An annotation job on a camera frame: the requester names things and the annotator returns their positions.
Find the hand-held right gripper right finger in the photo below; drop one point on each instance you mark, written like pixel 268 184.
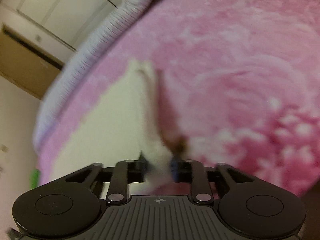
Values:
pixel 175 170

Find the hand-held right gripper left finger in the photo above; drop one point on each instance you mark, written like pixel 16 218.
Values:
pixel 143 167

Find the grey striped duvet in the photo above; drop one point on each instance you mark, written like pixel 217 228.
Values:
pixel 82 62

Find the cream wardrobe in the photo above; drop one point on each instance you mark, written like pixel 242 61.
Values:
pixel 62 10

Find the folded green cloth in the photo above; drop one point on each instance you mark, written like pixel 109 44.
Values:
pixel 35 178

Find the cream knit sweater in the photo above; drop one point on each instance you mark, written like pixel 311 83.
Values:
pixel 120 120

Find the pink floral blanket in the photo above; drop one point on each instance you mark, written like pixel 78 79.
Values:
pixel 237 67

